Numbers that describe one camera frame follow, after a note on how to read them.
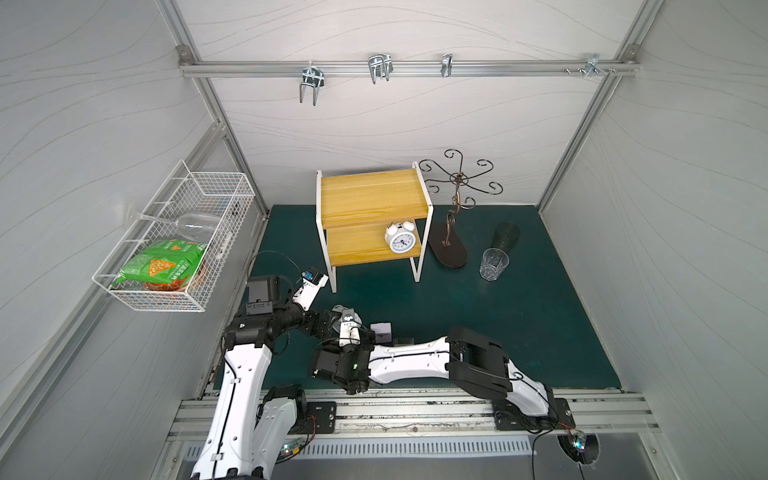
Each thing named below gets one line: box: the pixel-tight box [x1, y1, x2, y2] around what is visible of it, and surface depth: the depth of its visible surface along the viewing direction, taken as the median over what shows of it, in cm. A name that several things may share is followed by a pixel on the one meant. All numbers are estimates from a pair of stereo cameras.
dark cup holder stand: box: [419, 148, 503, 269], surface depth 90 cm
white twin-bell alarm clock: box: [384, 220, 417, 254], surface depth 84 cm
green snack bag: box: [112, 240, 208, 285], surface depth 56 cm
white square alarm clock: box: [370, 322, 392, 343], surface depth 86 cm
